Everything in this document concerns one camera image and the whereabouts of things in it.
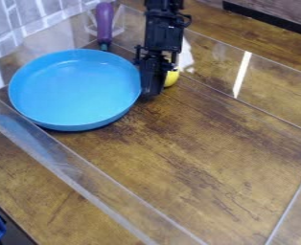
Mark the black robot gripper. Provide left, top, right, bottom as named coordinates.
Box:
left=134, top=0, right=192, bottom=96

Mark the blue round plastic plate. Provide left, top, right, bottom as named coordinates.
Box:
left=7, top=49, right=140, bottom=131

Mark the yellow lemon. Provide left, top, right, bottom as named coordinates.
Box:
left=164, top=67, right=179, bottom=88

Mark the purple eggplant toy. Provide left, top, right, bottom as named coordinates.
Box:
left=96, top=2, right=113, bottom=52

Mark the dark baseboard strip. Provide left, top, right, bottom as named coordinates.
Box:
left=223, top=0, right=301, bottom=34

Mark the clear acrylic enclosure wall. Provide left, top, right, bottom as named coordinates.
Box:
left=0, top=24, right=301, bottom=245

